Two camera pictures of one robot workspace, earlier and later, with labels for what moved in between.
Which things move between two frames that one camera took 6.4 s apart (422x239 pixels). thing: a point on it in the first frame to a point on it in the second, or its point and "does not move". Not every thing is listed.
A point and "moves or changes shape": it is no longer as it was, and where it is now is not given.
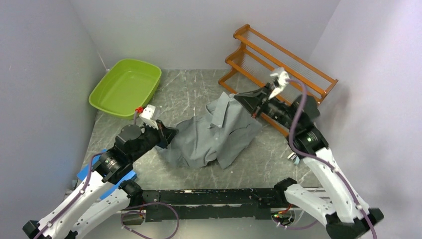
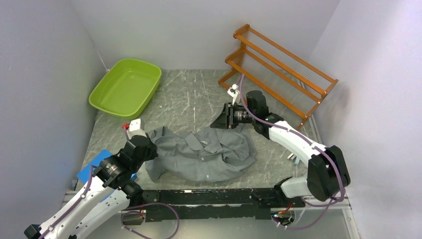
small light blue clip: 294,158 does not move
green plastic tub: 128,84 does not move
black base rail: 160,204 does not move
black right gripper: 253,100 to 225,120
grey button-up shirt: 223,131 moves or changes shape
